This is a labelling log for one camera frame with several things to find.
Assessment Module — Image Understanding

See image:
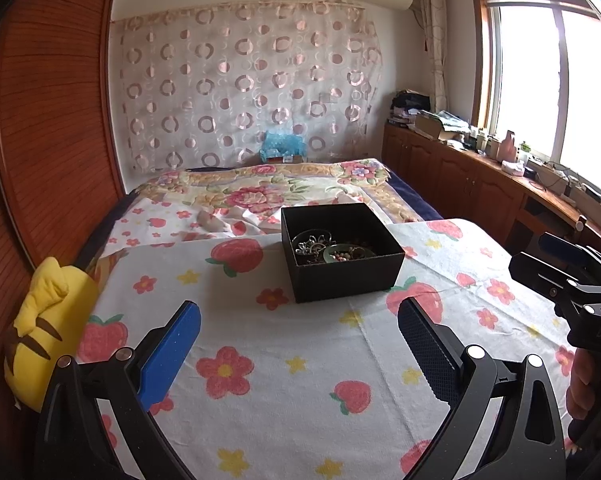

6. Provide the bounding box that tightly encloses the yellow plush toy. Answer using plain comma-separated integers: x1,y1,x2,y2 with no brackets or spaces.
3,256,98,411

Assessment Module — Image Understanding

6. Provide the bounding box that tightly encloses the dark blue bed sheet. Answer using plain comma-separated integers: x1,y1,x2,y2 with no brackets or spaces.
387,167,443,222

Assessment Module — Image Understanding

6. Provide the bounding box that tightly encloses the pale green jade bangle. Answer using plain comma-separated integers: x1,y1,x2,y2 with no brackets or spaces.
321,242,361,264

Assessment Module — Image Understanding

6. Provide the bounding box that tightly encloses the strawberry print blanket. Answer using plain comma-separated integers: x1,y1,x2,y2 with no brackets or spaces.
75,217,578,480

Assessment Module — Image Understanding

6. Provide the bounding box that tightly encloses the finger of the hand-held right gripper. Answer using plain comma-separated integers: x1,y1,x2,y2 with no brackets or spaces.
509,252,601,321
539,232,601,281

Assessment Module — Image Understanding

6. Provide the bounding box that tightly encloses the blue plastic bag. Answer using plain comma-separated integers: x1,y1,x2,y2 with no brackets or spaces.
260,130,306,163

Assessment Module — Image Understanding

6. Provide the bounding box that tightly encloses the sheer curtain with pink circles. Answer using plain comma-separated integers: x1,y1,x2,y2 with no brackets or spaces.
111,1,383,186

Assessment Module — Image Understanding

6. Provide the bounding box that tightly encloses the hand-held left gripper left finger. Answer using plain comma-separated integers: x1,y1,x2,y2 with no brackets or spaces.
33,301,202,480

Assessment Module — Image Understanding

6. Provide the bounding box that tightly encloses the floral blanket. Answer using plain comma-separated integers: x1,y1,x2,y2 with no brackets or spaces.
103,158,426,261

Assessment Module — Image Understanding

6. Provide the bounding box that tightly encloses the cream patterned window curtain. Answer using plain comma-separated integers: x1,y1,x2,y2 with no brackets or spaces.
416,0,448,126

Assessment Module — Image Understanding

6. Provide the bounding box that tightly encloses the black jewelry box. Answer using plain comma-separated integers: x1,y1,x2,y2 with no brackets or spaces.
280,202,406,305

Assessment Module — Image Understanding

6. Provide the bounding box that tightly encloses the pile of dark clothes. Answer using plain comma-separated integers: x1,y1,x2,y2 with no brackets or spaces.
390,90,433,128

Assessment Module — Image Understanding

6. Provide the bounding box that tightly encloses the window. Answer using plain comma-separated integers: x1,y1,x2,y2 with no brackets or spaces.
470,0,601,211

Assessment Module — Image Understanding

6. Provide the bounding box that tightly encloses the wooden cabinet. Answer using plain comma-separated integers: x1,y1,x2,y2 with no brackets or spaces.
381,122,601,261

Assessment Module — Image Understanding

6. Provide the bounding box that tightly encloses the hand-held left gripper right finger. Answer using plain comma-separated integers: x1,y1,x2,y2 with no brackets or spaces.
397,297,573,480

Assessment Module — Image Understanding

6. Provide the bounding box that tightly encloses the pink bottle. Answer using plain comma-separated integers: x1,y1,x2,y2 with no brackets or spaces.
500,130,520,161

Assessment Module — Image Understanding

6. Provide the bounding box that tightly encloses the person's right hand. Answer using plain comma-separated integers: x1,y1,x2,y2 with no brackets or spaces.
566,349,601,421

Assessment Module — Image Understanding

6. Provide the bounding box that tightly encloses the white power strip box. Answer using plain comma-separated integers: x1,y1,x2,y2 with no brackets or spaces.
533,160,578,196

